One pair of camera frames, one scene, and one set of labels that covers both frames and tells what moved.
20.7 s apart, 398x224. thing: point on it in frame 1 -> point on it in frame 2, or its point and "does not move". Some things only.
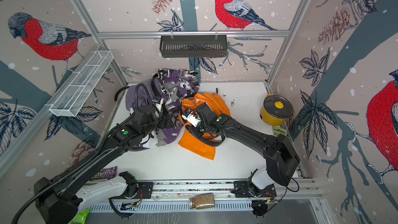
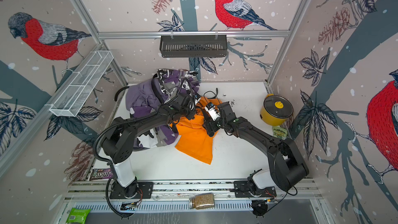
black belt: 115,97 does not move
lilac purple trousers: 139,95 does not move
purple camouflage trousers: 176,83 does not move
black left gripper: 163,124 -> 190,116
